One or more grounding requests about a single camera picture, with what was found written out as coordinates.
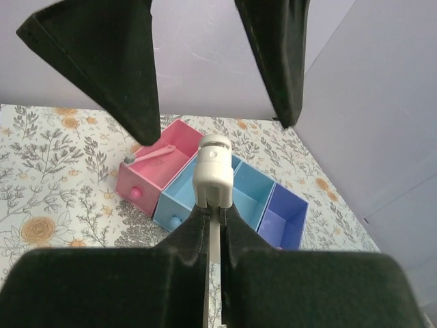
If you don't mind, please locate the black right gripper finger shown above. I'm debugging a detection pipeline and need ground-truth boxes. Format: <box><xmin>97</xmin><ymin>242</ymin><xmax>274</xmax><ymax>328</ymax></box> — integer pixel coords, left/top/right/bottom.
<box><xmin>16</xmin><ymin>0</ymin><xmax>160</xmax><ymax>146</ymax></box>
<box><xmin>220</xmin><ymin>207</ymin><xmax>425</xmax><ymax>327</ymax></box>
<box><xmin>1</xmin><ymin>207</ymin><xmax>209</xmax><ymax>327</ymax></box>
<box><xmin>235</xmin><ymin>0</ymin><xmax>310</xmax><ymax>129</ymax></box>

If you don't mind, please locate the pink white toothbrush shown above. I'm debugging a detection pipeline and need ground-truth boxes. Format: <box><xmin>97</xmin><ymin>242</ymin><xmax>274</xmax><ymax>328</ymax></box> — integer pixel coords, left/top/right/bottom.
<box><xmin>192</xmin><ymin>134</ymin><xmax>235</xmax><ymax>328</ymax></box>

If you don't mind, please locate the purple drawer box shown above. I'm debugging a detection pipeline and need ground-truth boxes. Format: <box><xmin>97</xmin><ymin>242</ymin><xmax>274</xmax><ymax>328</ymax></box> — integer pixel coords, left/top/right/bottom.
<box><xmin>257</xmin><ymin>184</ymin><xmax>309</xmax><ymax>251</ymax></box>

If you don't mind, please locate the light blue drawer box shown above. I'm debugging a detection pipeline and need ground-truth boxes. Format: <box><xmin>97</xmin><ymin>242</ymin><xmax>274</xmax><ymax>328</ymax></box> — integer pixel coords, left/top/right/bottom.
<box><xmin>233</xmin><ymin>162</ymin><xmax>274</xmax><ymax>231</ymax></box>

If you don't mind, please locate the pink drawer box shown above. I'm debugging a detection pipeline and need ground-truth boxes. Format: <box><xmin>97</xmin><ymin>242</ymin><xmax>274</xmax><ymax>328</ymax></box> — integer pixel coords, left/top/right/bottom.
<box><xmin>115</xmin><ymin>119</ymin><xmax>203</xmax><ymax>216</ymax></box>

